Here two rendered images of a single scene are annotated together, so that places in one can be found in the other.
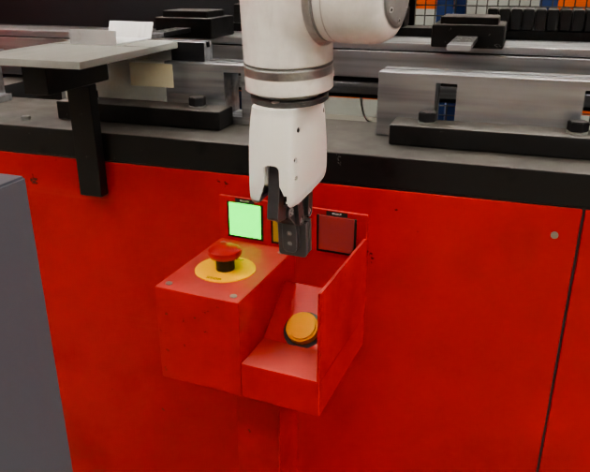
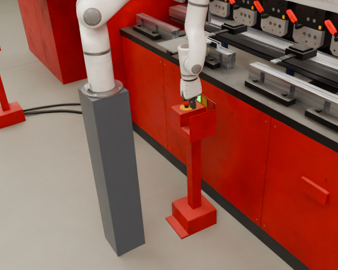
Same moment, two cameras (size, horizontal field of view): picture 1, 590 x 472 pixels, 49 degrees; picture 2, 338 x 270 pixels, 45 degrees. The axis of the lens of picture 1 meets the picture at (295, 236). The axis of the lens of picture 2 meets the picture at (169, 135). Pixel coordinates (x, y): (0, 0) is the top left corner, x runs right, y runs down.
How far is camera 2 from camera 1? 1.53 m
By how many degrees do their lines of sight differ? 37
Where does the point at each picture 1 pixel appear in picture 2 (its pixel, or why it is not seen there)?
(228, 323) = (178, 118)
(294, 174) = (185, 93)
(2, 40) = not seen: hidden behind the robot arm
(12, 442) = (123, 122)
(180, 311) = (173, 113)
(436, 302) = (244, 130)
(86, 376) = not seen: hidden behind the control
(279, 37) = (182, 69)
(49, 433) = (129, 123)
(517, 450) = (260, 178)
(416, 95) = (256, 73)
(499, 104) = (273, 82)
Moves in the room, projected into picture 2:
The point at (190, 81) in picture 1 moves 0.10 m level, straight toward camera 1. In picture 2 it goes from (212, 52) to (205, 59)
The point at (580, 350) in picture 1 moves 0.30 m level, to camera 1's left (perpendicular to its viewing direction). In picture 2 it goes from (271, 154) to (220, 135)
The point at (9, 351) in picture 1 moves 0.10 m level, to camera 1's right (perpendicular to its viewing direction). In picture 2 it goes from (123, 111) to (139, 117)
